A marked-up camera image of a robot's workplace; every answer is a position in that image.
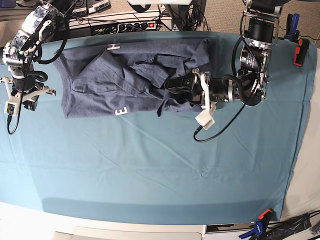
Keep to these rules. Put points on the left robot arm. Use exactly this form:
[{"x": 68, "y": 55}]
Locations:
[{"x": 259, "y": 30}]

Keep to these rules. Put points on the blue-grey T-shirt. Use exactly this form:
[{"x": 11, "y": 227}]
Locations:
[{"x": 108, "y": 80}]

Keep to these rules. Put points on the blue orange clamp bottom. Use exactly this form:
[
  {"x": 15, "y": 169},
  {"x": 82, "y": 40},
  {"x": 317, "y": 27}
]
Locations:
[{"x": 259, "y": 228}]

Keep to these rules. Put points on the blue black clamp top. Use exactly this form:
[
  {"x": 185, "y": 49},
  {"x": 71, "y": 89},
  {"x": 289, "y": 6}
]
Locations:
[{"x": 292, "y": 34}]

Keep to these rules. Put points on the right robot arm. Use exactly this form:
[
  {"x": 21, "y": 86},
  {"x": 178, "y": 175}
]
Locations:
[{"x": 26, "y": 84}]

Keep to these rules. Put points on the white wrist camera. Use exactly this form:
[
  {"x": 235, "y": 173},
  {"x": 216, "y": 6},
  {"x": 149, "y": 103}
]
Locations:
[
  {"x": 205, "y": 117},
  {"x": 12, "y": 105}
]

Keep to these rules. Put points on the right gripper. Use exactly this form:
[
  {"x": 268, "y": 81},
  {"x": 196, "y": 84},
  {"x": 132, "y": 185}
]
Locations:
[{"x": 30, "y": 98}]

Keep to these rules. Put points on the orange black clamp top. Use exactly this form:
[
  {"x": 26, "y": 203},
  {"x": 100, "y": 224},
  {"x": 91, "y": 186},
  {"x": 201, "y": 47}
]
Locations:
[{"x": 301, "y": 51}]

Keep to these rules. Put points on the white power strip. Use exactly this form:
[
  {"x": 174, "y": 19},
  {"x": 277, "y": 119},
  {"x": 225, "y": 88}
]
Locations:
[{"x": 117, "y": 27}]

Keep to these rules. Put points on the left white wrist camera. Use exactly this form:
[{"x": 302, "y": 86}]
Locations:
[{"x": 205, "y": 117}]

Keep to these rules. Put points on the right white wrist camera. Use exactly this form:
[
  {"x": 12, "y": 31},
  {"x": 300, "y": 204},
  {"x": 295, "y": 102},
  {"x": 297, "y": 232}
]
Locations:
[{"x": 12, "y": 105}]

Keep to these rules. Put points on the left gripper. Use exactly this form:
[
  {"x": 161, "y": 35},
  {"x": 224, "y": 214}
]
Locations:
[{"x": 188, "y": 87}]

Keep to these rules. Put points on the teal table cloth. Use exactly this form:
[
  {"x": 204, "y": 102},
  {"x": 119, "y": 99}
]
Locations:
[{"x": 141, "y": 168}]

